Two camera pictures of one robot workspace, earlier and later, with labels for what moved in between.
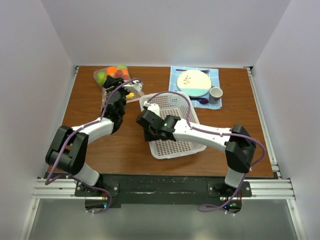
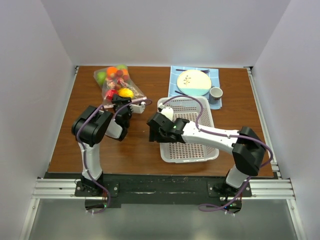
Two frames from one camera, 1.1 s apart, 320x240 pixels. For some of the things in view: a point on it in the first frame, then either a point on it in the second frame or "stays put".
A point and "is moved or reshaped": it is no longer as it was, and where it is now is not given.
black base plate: [137, 191] stays put
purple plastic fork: [203, 71] stays put
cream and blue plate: [194, 83] stays put
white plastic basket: [176, 104] is moved or reshaped
